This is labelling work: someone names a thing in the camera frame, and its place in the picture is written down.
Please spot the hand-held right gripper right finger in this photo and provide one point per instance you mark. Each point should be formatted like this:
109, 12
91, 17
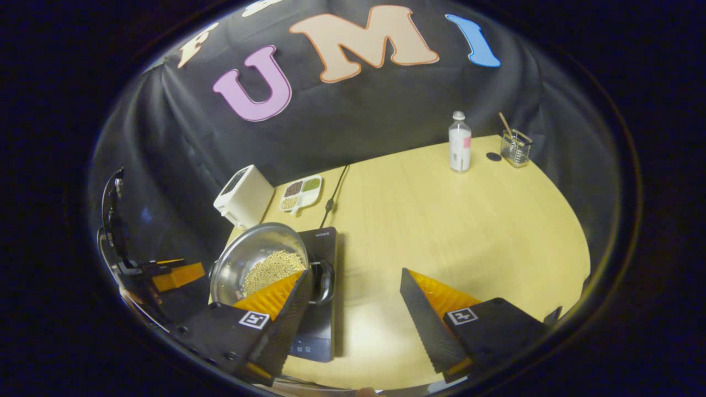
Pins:
427, 325

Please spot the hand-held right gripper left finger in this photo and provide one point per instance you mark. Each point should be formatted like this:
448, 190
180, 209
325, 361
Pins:
287, 325

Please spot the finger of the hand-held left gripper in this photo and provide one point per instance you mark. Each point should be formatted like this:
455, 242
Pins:
179, 277
162, 264

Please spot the black induction cooktop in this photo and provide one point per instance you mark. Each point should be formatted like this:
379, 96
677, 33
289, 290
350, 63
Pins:
322, 331

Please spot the pile of soybeans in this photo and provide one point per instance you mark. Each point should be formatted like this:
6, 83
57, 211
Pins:
273, 267

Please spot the white toaster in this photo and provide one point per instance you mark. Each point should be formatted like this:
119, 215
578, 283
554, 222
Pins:
245, 198

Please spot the white divided bean dish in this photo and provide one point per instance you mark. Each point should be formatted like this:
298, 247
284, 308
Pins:
300, 194

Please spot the small black round disc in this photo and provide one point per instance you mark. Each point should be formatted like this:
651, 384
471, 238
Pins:
493, 156

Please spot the clear glass utensil holder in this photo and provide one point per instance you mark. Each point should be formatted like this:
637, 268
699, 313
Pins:
515, 151

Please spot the wooden stick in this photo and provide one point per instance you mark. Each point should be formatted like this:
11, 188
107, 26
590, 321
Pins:
504, 124

